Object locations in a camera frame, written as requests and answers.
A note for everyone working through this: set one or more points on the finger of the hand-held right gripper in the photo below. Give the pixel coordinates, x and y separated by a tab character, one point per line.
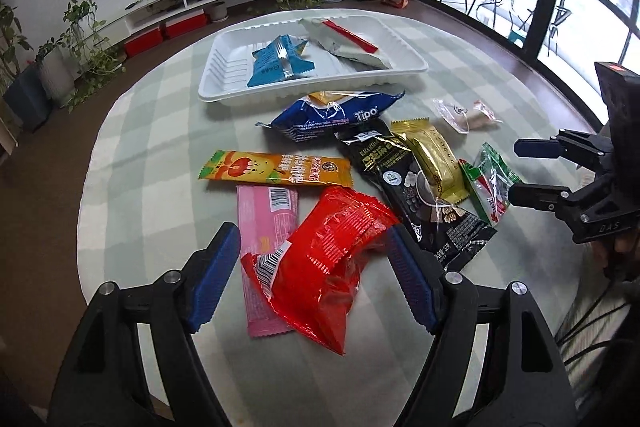
532	196
537	148

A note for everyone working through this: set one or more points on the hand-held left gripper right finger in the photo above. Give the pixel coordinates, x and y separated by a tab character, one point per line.
410	279

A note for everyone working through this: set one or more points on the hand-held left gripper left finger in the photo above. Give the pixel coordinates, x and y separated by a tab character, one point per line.
215	279

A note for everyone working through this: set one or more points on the green snack packet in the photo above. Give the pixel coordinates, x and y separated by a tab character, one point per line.
487	182

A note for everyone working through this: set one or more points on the pink snack packet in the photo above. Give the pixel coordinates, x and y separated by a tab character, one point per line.
262	227

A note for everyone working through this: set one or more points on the clear packet with white snack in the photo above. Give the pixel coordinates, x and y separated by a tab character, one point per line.
467	117

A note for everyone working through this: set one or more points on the red snack packet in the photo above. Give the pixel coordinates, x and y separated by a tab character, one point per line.
330	257

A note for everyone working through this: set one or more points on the gold snack packet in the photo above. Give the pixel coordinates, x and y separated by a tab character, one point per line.
435	157

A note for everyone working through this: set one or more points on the black snack packet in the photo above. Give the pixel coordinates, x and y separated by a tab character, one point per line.
400	177

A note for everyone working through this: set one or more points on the orange fruit bar packet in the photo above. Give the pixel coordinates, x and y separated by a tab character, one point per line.
260	168

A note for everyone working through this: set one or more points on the blue cake packet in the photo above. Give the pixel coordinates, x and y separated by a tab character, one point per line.
320	119

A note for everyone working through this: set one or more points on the clear orange-print snack packet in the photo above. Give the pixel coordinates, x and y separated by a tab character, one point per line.
322	97

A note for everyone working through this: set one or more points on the white plastic tray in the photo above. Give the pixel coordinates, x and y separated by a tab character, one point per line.
225	67

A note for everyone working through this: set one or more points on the green checked tablecloth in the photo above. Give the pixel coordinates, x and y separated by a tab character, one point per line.
160	142

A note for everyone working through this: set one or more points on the white red-striped snack packet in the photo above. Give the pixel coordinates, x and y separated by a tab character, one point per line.
345	44

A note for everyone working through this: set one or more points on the light blue snack packet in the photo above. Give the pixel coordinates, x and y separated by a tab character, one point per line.
275	64

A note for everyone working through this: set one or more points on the red storage box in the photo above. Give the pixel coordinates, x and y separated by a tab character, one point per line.
186	24
144	43

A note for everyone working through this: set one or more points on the plant in grey ribbed pot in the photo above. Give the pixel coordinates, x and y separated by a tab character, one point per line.
55	74

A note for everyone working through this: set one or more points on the small grey pot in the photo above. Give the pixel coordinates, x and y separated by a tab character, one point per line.
218	11

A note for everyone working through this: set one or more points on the leafy plant dark blue pot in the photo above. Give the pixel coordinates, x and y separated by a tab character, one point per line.
22	92

